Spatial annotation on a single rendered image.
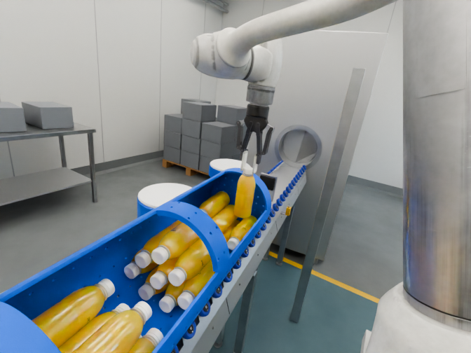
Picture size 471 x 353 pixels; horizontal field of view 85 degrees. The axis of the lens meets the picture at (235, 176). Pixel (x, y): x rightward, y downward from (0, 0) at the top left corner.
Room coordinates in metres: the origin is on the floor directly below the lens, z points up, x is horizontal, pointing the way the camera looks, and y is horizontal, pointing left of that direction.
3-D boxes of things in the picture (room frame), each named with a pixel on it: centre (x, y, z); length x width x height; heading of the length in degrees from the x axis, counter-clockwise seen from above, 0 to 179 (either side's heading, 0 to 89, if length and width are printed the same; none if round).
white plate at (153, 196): (1.09, 0.29, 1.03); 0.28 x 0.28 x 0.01
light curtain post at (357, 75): (1.43, -0.55, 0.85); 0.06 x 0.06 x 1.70; 68
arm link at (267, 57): (0.88, -0.04, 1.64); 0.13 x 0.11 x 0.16; 120
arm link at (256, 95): (0.89, -0.05, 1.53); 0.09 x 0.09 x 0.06
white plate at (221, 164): (1.66, 0.04, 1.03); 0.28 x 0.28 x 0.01
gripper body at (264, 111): (0.89, -0.05, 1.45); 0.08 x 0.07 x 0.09; 68
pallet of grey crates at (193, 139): (4.42, 0.61, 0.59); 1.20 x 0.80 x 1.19; 62
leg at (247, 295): (1.12, -0.15, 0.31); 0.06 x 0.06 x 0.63; 68
